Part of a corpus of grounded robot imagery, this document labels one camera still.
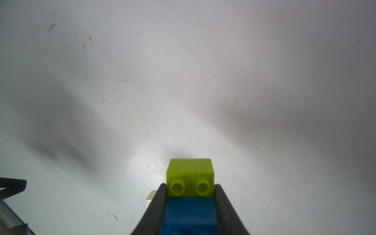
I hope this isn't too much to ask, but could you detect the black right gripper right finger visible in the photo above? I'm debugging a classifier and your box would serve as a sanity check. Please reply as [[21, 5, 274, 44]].
[[214, 184, 250, 235]]

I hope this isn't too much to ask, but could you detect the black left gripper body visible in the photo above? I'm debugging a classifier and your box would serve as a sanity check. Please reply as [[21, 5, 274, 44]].
[[1, 177, 27, 235]]

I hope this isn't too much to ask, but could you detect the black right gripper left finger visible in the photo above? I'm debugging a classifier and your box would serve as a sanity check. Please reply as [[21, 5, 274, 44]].
[[131, 183, 167, 235]]

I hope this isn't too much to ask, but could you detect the white square lego brick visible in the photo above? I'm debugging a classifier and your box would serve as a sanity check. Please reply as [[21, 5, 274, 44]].
[[146, 191, 157, 209]]

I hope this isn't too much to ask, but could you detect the dark blue square lego brick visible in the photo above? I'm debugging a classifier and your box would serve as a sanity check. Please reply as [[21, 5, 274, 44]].
[[160, 197, 220, 235]]

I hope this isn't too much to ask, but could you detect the green square lego brick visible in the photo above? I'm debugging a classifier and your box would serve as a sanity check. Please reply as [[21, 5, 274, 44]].
[[166, 159, 214, 197]]

